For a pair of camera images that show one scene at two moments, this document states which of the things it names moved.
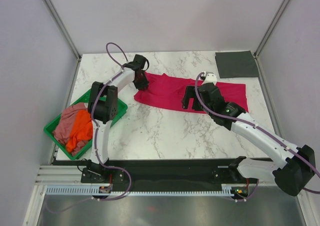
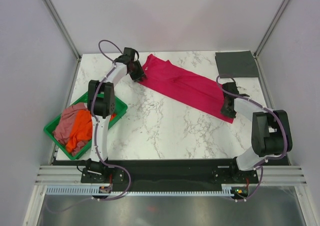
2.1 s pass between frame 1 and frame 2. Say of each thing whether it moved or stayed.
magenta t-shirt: moved
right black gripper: moved
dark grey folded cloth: stayed
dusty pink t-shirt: stayed
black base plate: stayed
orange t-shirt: stayed
